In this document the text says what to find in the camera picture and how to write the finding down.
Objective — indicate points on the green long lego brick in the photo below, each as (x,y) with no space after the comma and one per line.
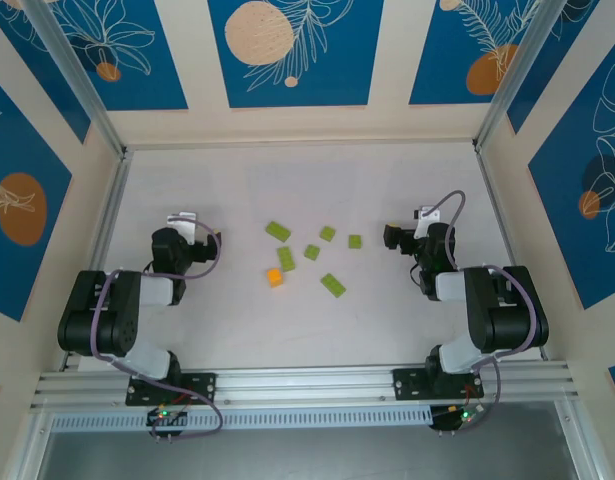
(333,285)
(286,259)
(278,230)

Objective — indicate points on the orange square lego brick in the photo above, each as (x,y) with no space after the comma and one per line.
(275,277)

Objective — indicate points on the green square lego brick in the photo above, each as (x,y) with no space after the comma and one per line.
(312,252)
(355,241)
(328,234)

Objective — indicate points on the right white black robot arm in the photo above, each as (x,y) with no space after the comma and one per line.
(502,320)

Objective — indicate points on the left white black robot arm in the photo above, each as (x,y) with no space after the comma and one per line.
(112,310)

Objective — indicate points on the blue poster peach circle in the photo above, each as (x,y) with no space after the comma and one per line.
(337,75)

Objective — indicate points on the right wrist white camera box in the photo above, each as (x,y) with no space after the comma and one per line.
(429,220)

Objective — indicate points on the aluminium table side rail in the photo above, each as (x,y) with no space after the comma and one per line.
(503,225)
(107,225)

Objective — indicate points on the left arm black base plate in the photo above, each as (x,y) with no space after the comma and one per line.
(202,387)

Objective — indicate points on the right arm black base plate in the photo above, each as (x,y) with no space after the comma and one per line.
(409,384)

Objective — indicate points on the aluminium mounting rail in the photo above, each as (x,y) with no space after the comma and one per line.
(307,385)

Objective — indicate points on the aluminium frame post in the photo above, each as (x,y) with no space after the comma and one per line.
(82,80)
(509,75)

